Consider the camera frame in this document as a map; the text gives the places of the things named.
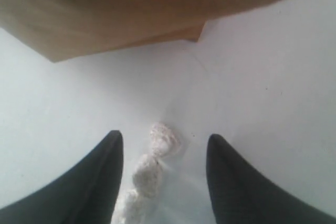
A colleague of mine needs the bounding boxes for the large brown paper bag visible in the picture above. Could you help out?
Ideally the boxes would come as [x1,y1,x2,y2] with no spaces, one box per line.
[1,0,279,62]

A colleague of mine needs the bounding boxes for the white crumpled pellet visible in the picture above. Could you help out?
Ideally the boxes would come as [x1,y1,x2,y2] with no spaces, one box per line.
[149,123,181,158]
[132,154,163,198]
[111,189,145,223]

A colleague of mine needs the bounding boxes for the white crumpled pellet lower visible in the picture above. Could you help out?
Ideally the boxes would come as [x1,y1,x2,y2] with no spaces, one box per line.
[132,154,163,198]

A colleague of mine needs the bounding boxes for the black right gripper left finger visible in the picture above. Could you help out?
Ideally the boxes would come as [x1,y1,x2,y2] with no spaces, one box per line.
[1,131,123,224]

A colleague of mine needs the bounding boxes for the white crumpled pellet middle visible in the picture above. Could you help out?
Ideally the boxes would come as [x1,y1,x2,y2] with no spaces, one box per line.
[111,189,145,223]

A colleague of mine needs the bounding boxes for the white crumpled pellet upper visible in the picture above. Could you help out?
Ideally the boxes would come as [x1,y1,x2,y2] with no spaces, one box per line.
[149,123,181,158]

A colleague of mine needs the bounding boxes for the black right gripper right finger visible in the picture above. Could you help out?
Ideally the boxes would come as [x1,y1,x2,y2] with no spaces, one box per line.
[206,134,335,223]

